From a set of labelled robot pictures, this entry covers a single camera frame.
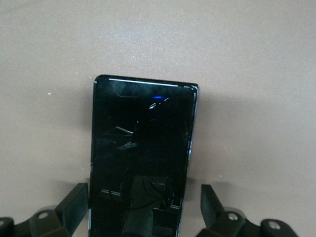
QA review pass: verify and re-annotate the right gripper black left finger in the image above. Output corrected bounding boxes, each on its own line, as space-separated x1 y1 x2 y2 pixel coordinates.
0 182 89 237

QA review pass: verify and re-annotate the black smartphone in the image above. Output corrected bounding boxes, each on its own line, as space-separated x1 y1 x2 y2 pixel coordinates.
88 74 199 237

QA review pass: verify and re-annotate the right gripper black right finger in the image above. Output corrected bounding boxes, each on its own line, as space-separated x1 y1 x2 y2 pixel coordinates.
197 184 302 237

